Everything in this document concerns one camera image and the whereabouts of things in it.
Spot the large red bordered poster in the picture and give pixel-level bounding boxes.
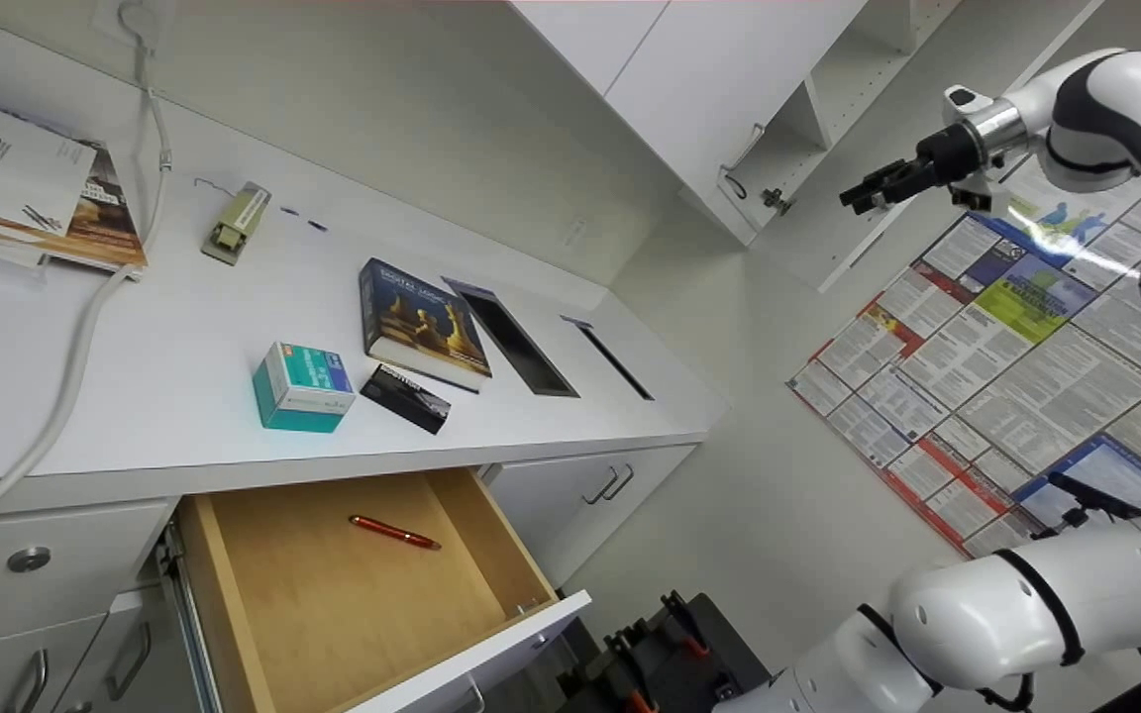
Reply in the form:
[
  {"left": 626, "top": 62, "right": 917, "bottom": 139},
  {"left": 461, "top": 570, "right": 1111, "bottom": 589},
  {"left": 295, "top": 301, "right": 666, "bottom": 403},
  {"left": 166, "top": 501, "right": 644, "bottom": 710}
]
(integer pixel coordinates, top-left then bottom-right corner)
[{"left": 785, "top": 194, "right": 1141, "bottom": 557}]

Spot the thick white cable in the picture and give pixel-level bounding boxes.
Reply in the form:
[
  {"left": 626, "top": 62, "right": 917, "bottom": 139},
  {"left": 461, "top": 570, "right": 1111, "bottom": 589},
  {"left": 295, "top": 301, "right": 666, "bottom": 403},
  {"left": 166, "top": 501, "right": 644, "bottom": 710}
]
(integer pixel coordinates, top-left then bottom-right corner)
[{"left": 0, "top": 0, "right": 181, "bottom": 567}]

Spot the white lower drawer front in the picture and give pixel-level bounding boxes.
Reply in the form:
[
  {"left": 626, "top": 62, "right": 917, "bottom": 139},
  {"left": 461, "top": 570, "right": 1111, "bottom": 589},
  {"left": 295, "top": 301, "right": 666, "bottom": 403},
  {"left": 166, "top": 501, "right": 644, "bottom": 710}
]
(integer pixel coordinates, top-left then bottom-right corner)
[
  {"left": 0, "top": 494, "right": 181, "bottom": 650},
  {"left": 0, "top": 589, "right": 197, "bottom": 713}
]

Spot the teal and white box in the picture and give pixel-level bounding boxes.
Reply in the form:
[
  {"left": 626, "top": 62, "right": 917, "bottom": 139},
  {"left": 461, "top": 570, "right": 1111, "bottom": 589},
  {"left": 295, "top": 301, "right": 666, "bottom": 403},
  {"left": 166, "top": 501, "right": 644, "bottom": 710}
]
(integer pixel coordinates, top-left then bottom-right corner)
[{"left": 249, "top": 335, "right": 361, "bottom": 437}]

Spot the white paper booklet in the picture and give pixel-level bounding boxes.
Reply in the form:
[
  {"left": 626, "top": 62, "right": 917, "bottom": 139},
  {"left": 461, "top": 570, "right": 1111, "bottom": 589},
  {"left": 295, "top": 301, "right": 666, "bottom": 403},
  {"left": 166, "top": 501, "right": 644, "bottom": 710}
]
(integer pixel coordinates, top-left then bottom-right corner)
[{"left": 0, "top": 81, "right": 101, "bottom": 238}]

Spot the blue header poster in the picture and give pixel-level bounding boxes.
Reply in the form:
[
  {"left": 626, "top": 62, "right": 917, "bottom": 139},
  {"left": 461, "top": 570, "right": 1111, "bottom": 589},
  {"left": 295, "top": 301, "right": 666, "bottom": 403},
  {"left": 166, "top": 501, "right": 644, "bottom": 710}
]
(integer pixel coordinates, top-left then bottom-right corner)
[{"left": 992, "top": 164, "right": 1141, "bottom": 271}]

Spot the red pen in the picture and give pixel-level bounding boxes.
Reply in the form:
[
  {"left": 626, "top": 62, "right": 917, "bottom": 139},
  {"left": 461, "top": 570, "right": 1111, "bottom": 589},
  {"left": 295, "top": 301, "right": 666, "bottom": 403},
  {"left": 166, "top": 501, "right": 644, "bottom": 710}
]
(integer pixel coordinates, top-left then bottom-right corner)
[{"left": 344, "top": 508, "right": 446, "bottom": 556}]

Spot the white upper cabinet carcass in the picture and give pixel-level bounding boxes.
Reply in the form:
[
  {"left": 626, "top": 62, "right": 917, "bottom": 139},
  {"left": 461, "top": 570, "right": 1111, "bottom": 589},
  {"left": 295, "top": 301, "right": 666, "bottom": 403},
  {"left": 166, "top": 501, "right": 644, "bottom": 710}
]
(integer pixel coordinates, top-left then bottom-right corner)
[{"left": 726, "top": 0, "right": 962, "bottom": 254}]

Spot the blue bordered poster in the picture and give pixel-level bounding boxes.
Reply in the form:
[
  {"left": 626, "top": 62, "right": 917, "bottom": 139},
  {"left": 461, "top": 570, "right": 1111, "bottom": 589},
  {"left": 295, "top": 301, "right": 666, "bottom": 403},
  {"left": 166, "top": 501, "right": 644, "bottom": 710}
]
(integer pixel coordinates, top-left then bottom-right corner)
[{"left": 1012, "top": 431, "right": 1141, "bottom": 535}]

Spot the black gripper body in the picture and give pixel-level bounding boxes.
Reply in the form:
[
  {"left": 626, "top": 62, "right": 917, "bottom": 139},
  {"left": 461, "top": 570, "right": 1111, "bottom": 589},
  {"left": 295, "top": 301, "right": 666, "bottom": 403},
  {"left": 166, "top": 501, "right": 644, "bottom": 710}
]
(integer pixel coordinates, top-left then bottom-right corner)
[{"left": 905, "top": 124, "right": 996, "bottom": 190}]

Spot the open wooden drawer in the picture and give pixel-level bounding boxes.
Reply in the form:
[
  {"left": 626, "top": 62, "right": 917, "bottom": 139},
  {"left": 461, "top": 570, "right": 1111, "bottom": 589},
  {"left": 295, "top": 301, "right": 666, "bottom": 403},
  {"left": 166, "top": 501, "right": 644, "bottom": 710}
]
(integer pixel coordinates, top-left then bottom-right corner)
[{"left": 172, "top": 466, "right": 597, "bottom": 713}]

